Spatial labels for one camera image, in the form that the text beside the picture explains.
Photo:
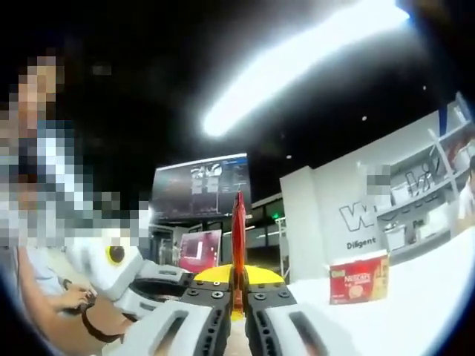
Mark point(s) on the long ceiling light strip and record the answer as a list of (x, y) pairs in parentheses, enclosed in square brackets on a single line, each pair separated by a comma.
[(297, 63)]

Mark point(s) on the red coffee pouch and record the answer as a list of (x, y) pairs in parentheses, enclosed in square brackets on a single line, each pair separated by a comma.
[(238, 237)]

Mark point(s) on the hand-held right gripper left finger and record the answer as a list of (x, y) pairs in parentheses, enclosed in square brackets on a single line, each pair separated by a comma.
[(148, 333)]

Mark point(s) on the large dark wall monitor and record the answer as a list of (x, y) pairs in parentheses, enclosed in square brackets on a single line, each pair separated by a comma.
[(178, 196)]

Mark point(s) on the pink screen monitor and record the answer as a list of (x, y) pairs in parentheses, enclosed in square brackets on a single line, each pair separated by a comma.
[(200, 248)]

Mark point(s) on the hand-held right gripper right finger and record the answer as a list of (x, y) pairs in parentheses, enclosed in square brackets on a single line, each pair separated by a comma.
[(330, 337)]

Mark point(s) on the red coffee box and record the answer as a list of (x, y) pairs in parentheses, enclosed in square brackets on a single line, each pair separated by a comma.
[(358, 278)]

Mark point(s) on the person's left hand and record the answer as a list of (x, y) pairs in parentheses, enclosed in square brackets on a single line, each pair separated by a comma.
[(74, 300)]

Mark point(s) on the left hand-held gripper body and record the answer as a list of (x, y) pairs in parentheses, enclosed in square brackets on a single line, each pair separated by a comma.
[(92, 263)]

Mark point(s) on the white metal frame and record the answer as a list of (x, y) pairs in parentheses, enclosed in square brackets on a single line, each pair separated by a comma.
[(282, 248)]

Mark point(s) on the grey metal shelf rack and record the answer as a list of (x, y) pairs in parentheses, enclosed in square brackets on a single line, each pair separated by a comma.
[(441, 148)]

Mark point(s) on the person's grey shirt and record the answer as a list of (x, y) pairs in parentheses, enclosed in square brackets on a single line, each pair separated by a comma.
[(41, 270)]

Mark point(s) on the group of white storage bins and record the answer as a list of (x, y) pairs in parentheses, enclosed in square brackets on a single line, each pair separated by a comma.
[(397, 237)]

